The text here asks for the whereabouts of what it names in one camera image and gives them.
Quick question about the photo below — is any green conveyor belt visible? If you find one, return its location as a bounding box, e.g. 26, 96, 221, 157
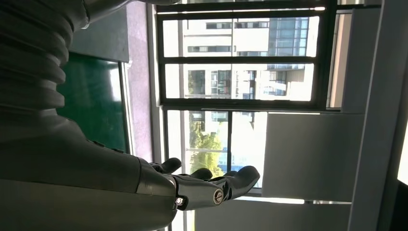
56, 52, 128, 154

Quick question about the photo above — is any black window frame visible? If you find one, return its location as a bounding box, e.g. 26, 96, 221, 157
155, 0, 383, 198

